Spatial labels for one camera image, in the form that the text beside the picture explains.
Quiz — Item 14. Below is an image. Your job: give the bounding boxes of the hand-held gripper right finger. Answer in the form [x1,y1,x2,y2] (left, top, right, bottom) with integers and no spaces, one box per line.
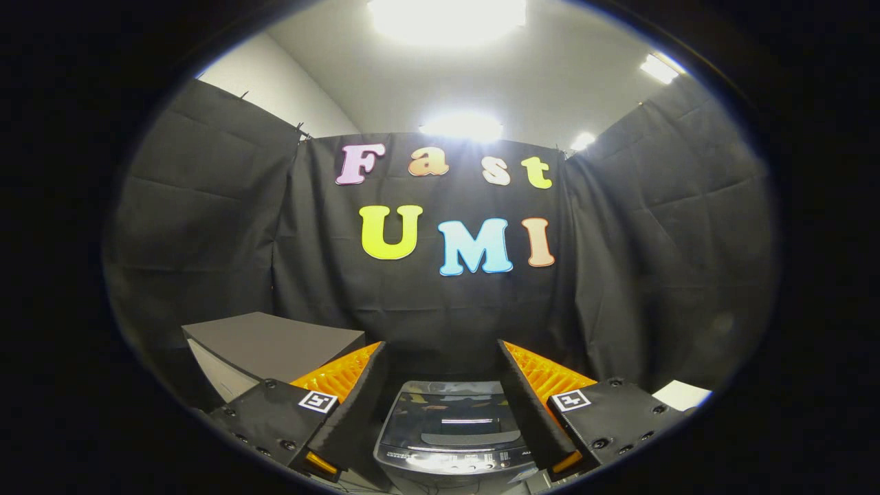
[496,340,688,482]

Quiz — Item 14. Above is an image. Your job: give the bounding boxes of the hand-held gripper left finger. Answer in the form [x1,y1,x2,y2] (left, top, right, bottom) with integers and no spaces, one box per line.
[206,340,387,482]

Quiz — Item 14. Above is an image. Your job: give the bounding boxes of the grey washing machine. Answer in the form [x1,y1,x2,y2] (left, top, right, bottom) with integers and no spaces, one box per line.
[373,385,540,495]

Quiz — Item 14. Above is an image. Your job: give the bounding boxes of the dark washing machine lid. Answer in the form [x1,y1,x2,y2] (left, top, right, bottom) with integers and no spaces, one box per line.
[379,380,527,454]

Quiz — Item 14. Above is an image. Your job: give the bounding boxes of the grey cabinet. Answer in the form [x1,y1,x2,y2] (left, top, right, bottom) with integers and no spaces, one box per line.
[181,311,366,406]

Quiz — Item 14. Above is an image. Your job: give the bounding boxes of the white paper sheet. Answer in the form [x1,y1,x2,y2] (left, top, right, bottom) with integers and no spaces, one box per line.
[652,379,713,412]

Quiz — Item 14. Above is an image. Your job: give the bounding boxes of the black backdrop cloth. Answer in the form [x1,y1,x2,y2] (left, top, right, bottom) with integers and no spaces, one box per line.
[103,74,778,413]

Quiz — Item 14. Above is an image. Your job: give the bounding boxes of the large ceiling light panel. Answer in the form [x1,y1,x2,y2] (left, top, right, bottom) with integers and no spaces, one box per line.
[368,0,529,45]

